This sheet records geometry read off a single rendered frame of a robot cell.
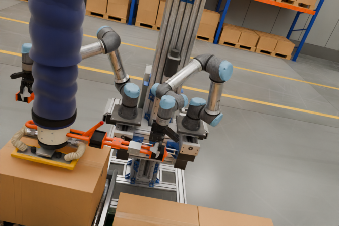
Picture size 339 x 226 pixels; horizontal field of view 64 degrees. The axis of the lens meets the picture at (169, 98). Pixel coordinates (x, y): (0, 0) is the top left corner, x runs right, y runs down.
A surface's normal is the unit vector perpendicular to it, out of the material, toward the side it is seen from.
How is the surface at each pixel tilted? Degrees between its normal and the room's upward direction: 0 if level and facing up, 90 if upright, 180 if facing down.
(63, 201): 90
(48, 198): 90
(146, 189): 0
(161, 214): 0
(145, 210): 0
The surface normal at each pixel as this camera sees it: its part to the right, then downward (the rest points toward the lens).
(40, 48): -0.40, 0.51
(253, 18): 0.02, 0.48
